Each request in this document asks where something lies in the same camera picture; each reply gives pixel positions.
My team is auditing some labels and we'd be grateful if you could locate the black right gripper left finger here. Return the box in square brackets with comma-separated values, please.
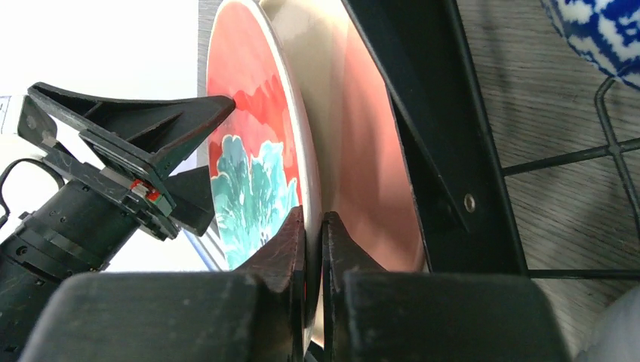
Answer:
[20, 207, 305, 362]

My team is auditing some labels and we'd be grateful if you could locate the white blue-rimmed bowl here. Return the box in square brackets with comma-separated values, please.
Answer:
[574, 286, 639, 362]

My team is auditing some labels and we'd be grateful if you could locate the red round plate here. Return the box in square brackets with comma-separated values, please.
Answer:
[206, 1, 322, 342]

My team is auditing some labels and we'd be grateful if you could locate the red patterned bowl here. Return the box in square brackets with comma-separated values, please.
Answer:
[540, 0, 639, 90]

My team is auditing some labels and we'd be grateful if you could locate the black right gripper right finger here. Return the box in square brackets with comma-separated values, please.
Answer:
[322, 211, 571, 361]

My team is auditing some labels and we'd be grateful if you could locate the black wire dish rack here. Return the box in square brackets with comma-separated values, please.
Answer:
[344, 1, 639, 281]

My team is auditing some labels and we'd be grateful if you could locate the pink round plate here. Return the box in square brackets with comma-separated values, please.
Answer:
[261, 1, 426, 272]

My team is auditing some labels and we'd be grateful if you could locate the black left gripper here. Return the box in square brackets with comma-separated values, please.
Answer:
[1, 82, 235, 361]

